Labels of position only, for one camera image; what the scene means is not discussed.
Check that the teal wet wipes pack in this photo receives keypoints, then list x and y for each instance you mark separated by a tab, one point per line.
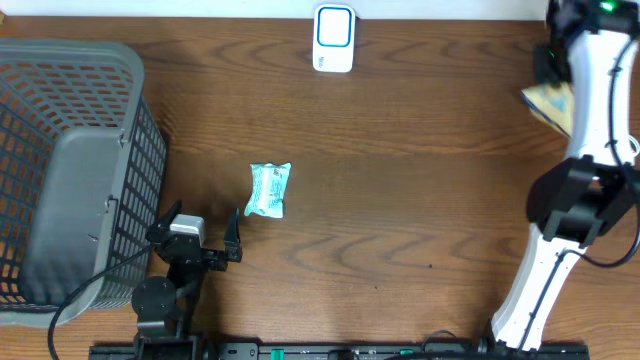
269	183

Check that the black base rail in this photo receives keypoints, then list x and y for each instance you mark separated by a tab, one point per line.
252	351

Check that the orange yellow snack bag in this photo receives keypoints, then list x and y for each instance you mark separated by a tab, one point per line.
552	104

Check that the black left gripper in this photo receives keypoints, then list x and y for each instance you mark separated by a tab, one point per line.
217	260

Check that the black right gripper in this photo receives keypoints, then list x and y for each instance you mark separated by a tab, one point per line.
542	68

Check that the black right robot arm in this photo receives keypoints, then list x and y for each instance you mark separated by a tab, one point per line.
590	54

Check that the grey plastic mesh basket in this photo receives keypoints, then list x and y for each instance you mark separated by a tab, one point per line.
82	167

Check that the white barcode scanner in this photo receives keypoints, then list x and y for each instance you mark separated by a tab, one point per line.
333	38

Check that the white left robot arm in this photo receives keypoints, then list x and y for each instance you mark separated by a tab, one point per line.
165	305

